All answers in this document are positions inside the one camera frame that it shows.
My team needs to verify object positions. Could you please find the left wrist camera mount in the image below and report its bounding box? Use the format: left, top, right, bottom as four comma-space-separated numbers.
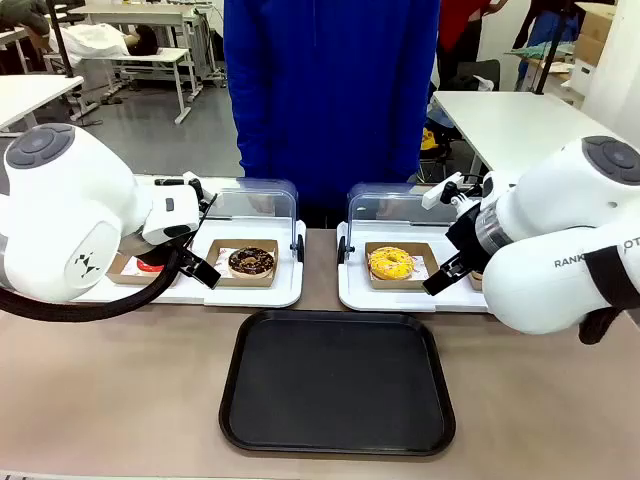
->
153, 171, 219, 221

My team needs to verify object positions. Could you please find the black braided cable sleeve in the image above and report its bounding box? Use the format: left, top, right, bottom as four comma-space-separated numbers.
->
0, 247, 181, 324

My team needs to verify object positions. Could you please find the person in blue hoodie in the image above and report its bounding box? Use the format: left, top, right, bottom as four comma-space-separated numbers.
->
223, 0, 442, 229

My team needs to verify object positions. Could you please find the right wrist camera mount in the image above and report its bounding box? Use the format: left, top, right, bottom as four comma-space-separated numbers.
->
421, 171, 485, 214

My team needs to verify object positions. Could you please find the brown cardboard boxes stack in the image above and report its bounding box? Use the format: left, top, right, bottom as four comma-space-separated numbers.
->
574, 2, 621, 66

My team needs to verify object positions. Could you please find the black plastic serving tray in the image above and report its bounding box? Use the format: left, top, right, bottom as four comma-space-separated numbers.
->
218, 308, 457, 457

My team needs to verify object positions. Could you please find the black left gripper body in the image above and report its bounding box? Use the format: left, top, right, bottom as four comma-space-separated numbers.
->
119, 233, 196, 264

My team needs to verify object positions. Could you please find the black camera pole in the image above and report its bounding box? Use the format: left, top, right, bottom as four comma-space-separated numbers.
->
49, 0, 76, 80
534, 0, 569, 96

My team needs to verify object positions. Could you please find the green sheet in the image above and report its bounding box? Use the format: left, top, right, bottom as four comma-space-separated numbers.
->
504, 42, 556, 64

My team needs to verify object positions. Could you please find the small white box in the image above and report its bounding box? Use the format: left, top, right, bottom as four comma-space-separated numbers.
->
569, 57, 597, 94

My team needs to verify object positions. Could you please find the dark green jacket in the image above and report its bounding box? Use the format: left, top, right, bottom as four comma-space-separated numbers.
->
0, 0, 51, 31

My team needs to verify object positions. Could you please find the large white table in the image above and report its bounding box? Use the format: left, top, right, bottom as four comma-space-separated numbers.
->
430, 90, 619, 176

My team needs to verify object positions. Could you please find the black office chair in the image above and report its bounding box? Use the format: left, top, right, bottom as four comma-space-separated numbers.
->
452, 59, 501, 93

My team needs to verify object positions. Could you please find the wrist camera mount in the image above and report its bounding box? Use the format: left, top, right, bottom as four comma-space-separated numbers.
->
421, 171, 485, 214
153, 171, 219, 221

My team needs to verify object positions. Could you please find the person in red shirt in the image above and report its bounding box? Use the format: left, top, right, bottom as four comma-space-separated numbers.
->
437, 0, 506, 91

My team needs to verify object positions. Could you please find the white desk with legs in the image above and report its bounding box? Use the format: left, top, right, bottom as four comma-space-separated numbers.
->
49, 47, 201, 126
67, 3, 201, 51

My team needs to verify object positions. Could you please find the person in blue trousers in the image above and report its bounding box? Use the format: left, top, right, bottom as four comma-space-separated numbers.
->
512, 0, 581, 51

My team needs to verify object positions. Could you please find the person's left forearm blue sleeve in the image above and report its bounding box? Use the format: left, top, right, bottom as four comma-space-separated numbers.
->
397, 94, 434, 182

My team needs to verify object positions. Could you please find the chocolate nut donut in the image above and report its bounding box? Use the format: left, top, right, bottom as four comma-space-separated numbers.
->
227, 245, 277, 279

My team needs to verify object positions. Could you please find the dark haired person at desk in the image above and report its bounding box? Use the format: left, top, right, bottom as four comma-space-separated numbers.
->
122, 24, 160, 56

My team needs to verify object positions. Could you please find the red glazed donut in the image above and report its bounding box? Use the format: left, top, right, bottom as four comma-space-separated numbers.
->
133, 254, 169, 277

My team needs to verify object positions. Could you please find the yellow sprinkled donut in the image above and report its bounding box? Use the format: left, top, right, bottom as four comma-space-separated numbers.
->
367, 245, 415, 281

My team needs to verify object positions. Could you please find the metal frame chair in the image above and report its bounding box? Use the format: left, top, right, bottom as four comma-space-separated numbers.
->
417, 127, 454, 184

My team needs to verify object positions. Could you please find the person's right forearm blue sleeve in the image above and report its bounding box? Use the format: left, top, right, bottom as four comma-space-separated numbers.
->
230, 94, 269, 199

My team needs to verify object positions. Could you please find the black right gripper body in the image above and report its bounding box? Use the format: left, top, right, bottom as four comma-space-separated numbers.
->
446, 203, 504, 275

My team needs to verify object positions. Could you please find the clear display case lid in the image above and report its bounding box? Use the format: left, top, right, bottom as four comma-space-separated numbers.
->
199, 177, 301, 261
345, 182, 464, 259

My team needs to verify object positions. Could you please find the black cable wrap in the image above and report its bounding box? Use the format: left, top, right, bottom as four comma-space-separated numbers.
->
578, 244, 640, 346

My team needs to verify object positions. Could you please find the white display case base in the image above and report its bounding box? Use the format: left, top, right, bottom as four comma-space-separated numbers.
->
74, 219, 305, 308
336, 219, 494, 314

